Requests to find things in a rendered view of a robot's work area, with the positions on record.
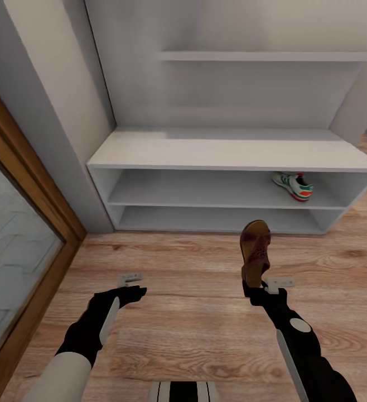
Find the gym shoe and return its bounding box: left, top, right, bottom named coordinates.
left=271, top=171, right=314, bottom=201

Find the robot trunk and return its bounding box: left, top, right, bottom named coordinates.
left=146, top=381, right=221, bottom=402

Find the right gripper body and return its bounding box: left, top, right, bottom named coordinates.
left=247, top=287, right=287, bottom=315

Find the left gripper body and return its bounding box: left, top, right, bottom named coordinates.
left=117, top=285, right=141, bottom=306

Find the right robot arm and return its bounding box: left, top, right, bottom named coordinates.
left=242, top=277, right=357, bottom=402

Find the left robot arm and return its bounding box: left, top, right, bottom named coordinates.
left=21, top=272, right=147, bottom=402

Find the sandal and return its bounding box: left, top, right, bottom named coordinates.
left=240, top=220, right=271, bottom=288

